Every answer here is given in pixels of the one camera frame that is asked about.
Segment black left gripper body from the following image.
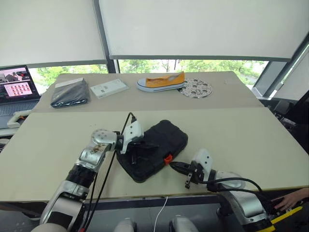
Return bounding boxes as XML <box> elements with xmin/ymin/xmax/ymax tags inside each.
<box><xmin>126</xmin><ymin>137</ymin><xmax>146</xmax><ymax>152</ymax></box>

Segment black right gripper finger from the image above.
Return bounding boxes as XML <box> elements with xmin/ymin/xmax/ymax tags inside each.
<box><xmin>169</xmin><ymin>161</ymin><xmax>192</xmax><ymax>169</ymax></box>
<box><xmin>171</xmin><ymin>166</ymin><xmax>190</xmax><ymax>175</ymax></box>

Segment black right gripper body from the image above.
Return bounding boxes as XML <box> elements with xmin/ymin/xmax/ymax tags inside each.
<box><xmin>184</xmin><ymin>163</ymin><xmax>208</xmax><ymax>190</ymax></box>

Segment black plastic tool case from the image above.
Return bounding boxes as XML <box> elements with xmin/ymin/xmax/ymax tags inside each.
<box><xmin>116</xmin><ymin>119</ymin><xmax>189</xmax><ymax>183</ymax></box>

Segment person's bare hand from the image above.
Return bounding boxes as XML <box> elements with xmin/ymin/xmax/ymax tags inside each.
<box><xmin>274</xmin><ymin>194</ymin><xmax>300</xmax><ymax>210</ymax></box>

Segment grey rounded shape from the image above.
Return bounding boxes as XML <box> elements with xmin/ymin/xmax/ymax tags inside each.
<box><xmin>169</xmin><ymin>216</ymin><xmax>200</xmax><ymax>232</ymax></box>
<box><xmin>113</xmin><ymin>218</ymin><xmax>137</xmax><ymax>232</ymax></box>

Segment white flat box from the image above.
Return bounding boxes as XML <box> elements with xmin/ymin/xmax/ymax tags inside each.
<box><xmin>90</xmin><ymin>78</ymin><xmax>130</xmax><ymax>100</ymax></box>

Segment yellow canvas shoe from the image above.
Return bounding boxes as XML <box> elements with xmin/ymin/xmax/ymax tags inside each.
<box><xmin>137</xmin><ymin>71</ymin><xmax>186</xmax><ymax>93</ymax></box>

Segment round perforated metal plate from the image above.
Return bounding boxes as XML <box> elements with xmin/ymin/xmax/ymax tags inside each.
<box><xmin>178</xmin><ymin>77</ymin><xmax>214</xmax><ymax>99</ymax></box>

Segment black folded fabric package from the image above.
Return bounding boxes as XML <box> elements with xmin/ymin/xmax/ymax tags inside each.
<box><xmin>50</xmin><ymin>77</ymin><xmax>90</xmax><ymax>109</ymax></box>

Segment yellow black bar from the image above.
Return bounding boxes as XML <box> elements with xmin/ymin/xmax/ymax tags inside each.
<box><xmin>270</xmin><ymin>206</ymin><xmax>303</xmax><ymax>224</ymax></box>

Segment black chair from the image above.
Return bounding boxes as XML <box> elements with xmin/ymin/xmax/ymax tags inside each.
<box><xmin>258</xmin><ymin>91</ymin><xmax>309</xmax><ymax>155</ymax></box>

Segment white roller blind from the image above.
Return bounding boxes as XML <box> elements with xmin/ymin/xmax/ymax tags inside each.
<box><xmin>98</xmin><ymin>0</ymin><xmax>309</xmax><ymax>61</ymax></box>
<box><xmin>277</xmin><ymin>48</ymin><xmax>309</xmax><ymax>101</ymax></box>
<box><xmin>0</xmin><ymin>0</ymin><xmax>107</xmax><ymax>69</ymax></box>

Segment open laptop computer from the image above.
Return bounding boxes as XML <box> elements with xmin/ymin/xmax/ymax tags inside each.
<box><xmin>0</xmin><ymin>65</ymin><xmax>42</xmax><ymax>129</ymax></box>

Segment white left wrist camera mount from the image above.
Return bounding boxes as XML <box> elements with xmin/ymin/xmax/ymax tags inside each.
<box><xmin>120</xmin><ymin>120</ymin><xmax>145</xmax><ymax>155</ymax></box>

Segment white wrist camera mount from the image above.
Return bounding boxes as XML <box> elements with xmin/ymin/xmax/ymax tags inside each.
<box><xmin>192</xmin><ymin>148</ymin><xmax>213</xmax><ymax>181</ymax></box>
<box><xmin>120</xmin><ymin>120</ymin><xmax>145</xmax><ymax>155</ymax></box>

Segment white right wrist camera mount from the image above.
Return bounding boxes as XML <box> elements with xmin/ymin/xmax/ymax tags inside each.
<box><xmin>192</xmin><ymin>148</ymin><xmax>213</xmax><ymax>181</ymax></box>

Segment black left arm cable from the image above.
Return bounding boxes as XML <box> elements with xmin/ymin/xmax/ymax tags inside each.
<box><xmin>82</xmin><ymin>112</ymin><xmax>137</xmax><ymax>232</ymax></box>

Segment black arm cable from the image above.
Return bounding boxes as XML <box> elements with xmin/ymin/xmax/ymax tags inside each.
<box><xmin>82</xmin><ymin>112</ymin><xmax>137</xmax><ymax>232</ymax></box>
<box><xmin>206</xmin><ymin>177</ymin><xmax>269</xmax><ymax>202</ymax></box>

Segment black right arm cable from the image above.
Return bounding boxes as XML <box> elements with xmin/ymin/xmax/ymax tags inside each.
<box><xmin>206</xmin><ymin>177</ymin><xmax>269</xmax><ymax>202</ymax></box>

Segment thin white cable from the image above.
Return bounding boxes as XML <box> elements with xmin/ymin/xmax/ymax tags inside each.
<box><xmin>154</xmin><ymin>196</ymin><xmax>169</xmax><ymax>232</ymax></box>

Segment grey window frame post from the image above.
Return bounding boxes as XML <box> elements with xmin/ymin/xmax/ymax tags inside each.
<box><xmin>93</xmin><ymin>0</ymin><xmax>121</xmax><ymax>74</ymax></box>

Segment white plastic handle object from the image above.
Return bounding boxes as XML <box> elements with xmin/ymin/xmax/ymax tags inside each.
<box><xmin>7</xmin><ymin>110</ymin><xmax>32</xmax><ymax>129</ymax></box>

